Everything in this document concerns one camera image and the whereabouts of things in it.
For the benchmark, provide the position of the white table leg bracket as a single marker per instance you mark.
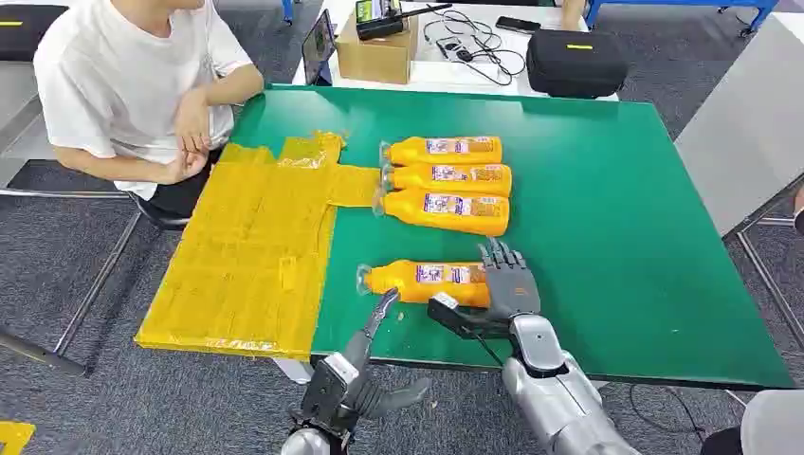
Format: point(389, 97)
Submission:
point(295, 370)

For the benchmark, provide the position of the blue metal leg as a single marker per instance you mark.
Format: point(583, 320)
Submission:
point(288, 11)

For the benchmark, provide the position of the white table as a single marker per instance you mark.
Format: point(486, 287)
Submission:
point(433, 72)

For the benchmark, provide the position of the yellow plastic sheet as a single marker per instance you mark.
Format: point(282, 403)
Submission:
point(251, 264)

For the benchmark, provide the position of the black smartphone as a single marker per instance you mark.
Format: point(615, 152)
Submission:
point(517, 25)

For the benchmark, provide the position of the blue metal frame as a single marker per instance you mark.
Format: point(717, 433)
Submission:
point(593, 9)

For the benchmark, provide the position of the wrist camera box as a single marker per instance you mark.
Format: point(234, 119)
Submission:
point(465, 320)
point(326, 389)

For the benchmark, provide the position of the large black carry case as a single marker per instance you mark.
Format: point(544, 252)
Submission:
point(575, 66)

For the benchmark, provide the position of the seated person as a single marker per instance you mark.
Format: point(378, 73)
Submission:
point(119, 75)

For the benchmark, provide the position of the green table mat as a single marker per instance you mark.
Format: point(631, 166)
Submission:
point(597, 220)

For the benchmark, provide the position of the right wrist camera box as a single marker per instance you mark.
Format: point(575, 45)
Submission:
point(465, 320)

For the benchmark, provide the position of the orange drink bottle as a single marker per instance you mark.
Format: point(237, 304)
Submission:
point(408, 152)
point(414, 181)
point(402, 284)
point(408, 213)

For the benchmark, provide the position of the black tablet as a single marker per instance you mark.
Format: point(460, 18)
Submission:
point(319, 44)

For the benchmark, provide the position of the grey table with metal legs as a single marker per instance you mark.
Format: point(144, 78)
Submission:
point(19, 88)

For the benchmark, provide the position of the grey table with black frame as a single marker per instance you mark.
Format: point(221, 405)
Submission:
point(741, 125)

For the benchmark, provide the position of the seated person's right hand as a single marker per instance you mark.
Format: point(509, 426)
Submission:
point(187, 166)

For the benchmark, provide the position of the black radio with antenna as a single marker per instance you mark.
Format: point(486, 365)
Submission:
point(377, 24)

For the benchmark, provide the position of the brown cardboard box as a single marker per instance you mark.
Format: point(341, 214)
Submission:
point(377, 60)

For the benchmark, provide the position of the yellow floor marker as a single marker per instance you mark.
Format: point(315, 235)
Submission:
point(14, 436)

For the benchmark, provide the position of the black stool seat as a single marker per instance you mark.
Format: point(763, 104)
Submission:
point(157, 220)

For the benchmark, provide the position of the standing person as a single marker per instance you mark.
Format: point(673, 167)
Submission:
point(772, 421)

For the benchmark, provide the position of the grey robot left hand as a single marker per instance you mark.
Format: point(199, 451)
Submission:
point(363, 370)

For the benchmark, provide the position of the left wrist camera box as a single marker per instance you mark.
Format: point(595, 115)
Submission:
point(326, 389)

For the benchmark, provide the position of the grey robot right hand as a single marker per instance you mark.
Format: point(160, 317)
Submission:
point(512, 289)

